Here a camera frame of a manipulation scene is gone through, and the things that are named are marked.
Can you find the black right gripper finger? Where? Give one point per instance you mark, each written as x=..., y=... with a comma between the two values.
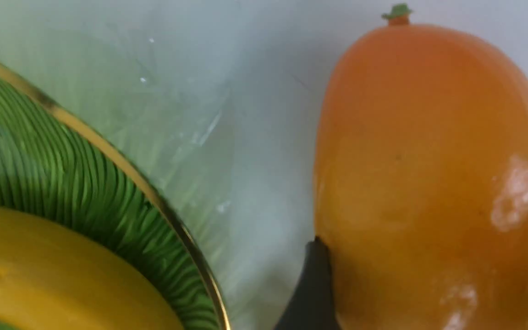
x=311, y=306

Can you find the orange yellow toy mango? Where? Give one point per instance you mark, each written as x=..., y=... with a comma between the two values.
x=421, y=181

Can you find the yellow toy banana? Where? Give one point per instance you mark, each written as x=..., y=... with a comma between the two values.
x=52, y=278

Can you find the green leaf-shaped plate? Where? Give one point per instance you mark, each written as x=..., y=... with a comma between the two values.
x=54, y=166

